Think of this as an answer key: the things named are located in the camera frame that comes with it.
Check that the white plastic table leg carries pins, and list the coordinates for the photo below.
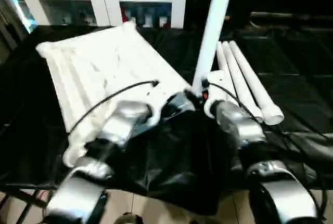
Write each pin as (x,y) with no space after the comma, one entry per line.
(234,70)
(252,83)
(222,63)
(213,26)

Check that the white plastic table top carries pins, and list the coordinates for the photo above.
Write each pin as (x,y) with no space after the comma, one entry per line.
(109,63)

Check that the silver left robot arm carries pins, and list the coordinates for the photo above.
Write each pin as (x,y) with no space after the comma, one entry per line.
(112,130)

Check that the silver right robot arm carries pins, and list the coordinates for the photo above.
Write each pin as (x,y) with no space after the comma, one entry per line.
(244,130)

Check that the dark round robot base part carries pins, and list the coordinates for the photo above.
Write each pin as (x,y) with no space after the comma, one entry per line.
(127,219)

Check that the black table mat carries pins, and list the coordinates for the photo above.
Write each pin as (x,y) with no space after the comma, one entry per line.
(177,167)

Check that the blue lit glass case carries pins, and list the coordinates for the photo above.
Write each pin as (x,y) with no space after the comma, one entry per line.
(18,0)

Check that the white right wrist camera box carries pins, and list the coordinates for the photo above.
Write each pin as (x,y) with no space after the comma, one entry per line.
(214,96)

